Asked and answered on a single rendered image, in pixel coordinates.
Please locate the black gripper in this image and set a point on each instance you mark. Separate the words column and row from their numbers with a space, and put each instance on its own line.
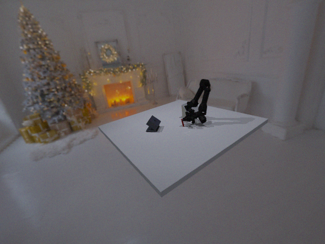
column 190, row 117

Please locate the dark grey sloped panel with hole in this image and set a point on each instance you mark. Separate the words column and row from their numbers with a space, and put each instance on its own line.
column 153, row 124

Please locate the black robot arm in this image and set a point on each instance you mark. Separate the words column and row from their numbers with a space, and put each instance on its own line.
column 204, row 86

